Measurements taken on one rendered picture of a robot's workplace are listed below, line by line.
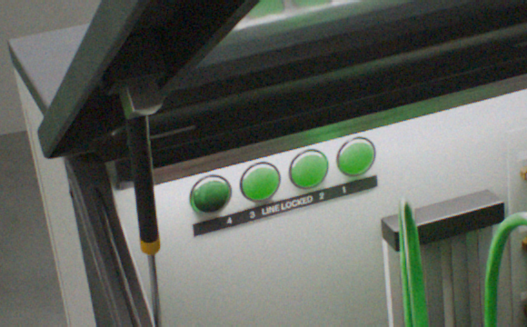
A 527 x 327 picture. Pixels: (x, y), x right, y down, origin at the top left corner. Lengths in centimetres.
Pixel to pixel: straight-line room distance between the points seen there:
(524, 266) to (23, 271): 274
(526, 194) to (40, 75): 61
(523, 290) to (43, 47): 68
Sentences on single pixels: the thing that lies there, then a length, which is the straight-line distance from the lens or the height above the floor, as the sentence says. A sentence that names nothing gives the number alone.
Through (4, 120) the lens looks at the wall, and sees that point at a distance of 520.
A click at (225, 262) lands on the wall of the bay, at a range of 143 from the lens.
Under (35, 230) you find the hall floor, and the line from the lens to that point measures 440.
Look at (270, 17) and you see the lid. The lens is 92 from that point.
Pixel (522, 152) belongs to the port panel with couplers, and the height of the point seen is 133.
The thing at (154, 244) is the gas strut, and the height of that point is 146.
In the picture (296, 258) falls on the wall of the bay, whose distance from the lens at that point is 147.
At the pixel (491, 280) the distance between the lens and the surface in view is 143.
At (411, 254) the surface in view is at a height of 141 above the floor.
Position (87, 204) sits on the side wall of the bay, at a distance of 132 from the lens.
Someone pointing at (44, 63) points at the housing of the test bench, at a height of 150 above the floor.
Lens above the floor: 201
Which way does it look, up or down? 26 degrees down
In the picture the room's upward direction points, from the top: 7 degrees counter-clockwise
